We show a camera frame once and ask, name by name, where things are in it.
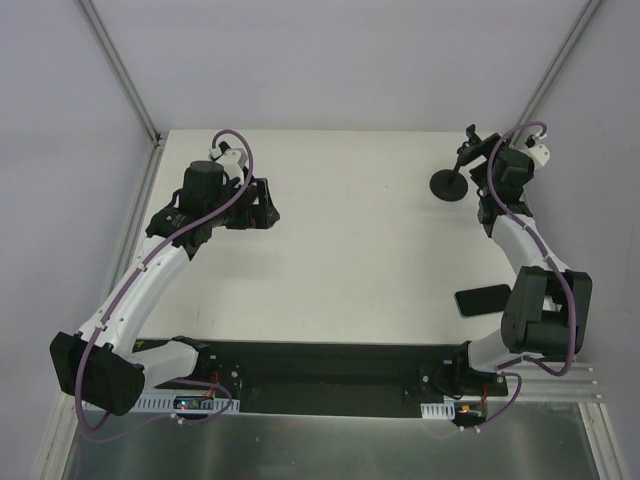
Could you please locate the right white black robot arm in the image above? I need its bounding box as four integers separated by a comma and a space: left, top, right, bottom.
450, 127, 593, 395

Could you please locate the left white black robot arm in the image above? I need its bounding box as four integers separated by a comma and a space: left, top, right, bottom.
50, 160, 280, 416

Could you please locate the black round-base clamp phone stand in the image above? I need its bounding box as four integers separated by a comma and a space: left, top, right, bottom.
429, 124, 497, 202

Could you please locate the black smartphone right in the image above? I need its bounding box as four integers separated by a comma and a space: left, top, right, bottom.
454, 284, 511, 318

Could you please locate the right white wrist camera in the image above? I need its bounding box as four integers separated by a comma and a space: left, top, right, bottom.
523, 133, 550, 168

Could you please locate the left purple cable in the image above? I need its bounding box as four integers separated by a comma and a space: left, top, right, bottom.
74, 129, 256, 442

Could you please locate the purple cable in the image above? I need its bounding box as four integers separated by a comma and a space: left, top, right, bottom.
452, 121, 576, 435
74, 129, 256, 442

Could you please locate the left aluminium frame post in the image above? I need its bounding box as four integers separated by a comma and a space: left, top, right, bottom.
77, 0, 166, 146

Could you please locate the aluminium frame post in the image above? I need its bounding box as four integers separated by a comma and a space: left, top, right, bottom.
515, 0, 607, 127
77, 0, 166, 146

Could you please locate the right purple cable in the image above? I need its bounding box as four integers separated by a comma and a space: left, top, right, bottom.
452, 121, 576, 435

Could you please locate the right aluminium frame post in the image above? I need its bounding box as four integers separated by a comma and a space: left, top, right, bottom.
515, 0, 607, 127

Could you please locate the left white slotted cable duct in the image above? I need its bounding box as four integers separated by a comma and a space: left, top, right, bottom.
130, 393, 240, 415

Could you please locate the white slotted cable duct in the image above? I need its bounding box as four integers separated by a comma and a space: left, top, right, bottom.
420, 400, 456, 421
130, 393, 240, 415

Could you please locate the front aluminium rail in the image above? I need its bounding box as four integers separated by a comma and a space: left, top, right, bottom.
62, 352, 604, 401

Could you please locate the right white slotted cable duct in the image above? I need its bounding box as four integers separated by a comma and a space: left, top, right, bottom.
420, 400, 456, 421

